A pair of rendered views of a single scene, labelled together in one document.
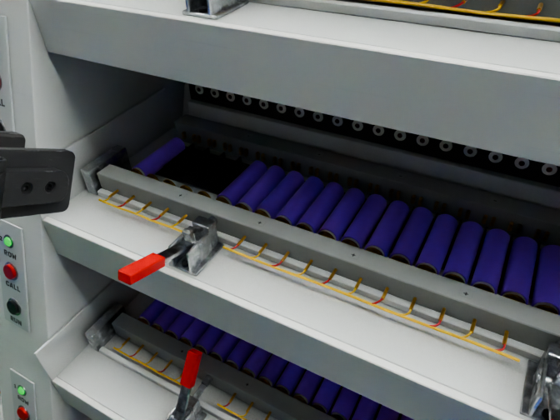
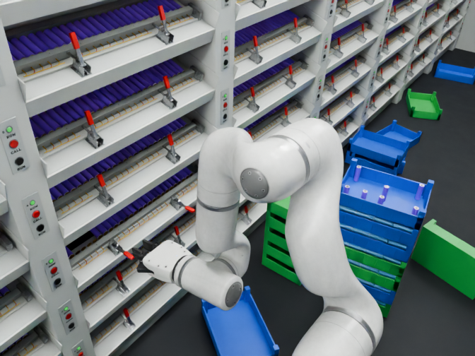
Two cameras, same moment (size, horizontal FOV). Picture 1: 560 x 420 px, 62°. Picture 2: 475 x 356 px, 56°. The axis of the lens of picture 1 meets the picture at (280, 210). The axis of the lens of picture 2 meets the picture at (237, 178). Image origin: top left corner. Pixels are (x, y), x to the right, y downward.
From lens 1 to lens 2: 1.25 m
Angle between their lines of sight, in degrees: 69
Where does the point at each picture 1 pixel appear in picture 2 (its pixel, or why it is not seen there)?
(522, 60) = (159, 171)
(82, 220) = (84, 276)
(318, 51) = (136, 192)
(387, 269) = (145, 212)
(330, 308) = (144, 227)
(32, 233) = (74, 296)
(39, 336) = (82, 321)
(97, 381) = (95, 313)
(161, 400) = (111, 294)
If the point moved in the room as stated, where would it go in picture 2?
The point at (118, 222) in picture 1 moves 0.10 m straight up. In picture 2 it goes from (90, 266) to (84, 241)
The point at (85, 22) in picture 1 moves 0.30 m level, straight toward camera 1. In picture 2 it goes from (81, 229) to (195, 216)
